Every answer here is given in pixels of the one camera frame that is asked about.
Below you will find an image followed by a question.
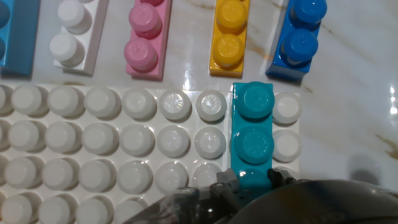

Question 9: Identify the pink four-stud block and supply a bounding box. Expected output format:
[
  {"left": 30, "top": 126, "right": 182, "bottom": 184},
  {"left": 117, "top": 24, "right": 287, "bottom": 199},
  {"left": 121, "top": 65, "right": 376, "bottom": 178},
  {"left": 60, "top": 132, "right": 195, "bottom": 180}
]
[{"left": 123, "top": 0, "right": 174, "bottom": 82}]

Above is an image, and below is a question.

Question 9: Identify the dark blue four-stud block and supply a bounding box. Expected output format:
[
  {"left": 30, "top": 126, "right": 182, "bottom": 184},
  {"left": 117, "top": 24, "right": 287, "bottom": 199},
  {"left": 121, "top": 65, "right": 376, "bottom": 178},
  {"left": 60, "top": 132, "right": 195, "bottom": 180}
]
[{"left": 264, "top": 0, "right": 328, "bottom": 82}]

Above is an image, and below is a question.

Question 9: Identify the white studded baseplate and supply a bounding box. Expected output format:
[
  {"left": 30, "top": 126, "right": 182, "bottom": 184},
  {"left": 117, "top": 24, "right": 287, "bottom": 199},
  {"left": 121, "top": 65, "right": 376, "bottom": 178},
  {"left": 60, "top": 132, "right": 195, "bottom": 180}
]
[{"left": 0, "top": 82, "right": 303, "bottom": 224}]

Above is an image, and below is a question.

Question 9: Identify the marble pattern board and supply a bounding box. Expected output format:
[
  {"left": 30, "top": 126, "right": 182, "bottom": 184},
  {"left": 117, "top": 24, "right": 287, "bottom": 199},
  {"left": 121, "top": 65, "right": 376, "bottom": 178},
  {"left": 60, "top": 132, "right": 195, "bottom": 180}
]
[{"left": 0, "top": 0, "right": 398, "bottom": 194}]

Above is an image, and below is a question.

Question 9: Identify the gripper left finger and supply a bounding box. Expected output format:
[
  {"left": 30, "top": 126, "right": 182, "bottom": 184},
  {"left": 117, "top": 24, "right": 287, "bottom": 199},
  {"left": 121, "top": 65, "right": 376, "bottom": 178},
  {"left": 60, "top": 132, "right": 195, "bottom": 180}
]
[{"left": 172, "top": 167, "right": 249, "bottom": 224}]

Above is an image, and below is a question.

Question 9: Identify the yellow four-stud block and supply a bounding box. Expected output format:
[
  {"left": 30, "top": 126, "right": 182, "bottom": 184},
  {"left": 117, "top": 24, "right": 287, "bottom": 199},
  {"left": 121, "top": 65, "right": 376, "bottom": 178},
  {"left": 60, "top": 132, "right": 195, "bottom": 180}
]
[{"left": 208, "top": 0, "right": 251, "bottom": 78}]

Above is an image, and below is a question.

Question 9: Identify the light blue three-stud block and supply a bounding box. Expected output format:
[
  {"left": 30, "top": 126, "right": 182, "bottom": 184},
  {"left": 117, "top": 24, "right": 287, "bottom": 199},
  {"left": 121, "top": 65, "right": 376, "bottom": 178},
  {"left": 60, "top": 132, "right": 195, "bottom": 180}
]
[{"left": 0, "top": 0, "right": 41, "bottom": 76}]

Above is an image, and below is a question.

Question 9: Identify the teal four-stud block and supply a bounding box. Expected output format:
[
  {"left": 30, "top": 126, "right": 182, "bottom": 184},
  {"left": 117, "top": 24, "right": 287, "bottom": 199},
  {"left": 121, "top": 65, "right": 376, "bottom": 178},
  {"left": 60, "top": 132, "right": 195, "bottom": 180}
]
[{"left": 229, "top": 81, "right": 275, "bottom": 200}]

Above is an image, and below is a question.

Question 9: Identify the white four-stud block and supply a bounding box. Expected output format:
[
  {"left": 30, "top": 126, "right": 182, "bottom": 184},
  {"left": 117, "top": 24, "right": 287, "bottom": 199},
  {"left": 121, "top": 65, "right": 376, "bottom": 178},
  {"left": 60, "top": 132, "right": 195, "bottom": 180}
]
[{"left": 49, "top": 0, "right": 109, "bottom": 77}]

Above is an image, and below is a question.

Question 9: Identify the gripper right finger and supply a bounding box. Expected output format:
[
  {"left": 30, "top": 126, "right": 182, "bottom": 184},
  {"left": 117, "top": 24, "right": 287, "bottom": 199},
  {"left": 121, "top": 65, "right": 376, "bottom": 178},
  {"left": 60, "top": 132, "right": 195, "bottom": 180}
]
[{"left": 267, "top": 167, "right": 296, "bottom": 189}]

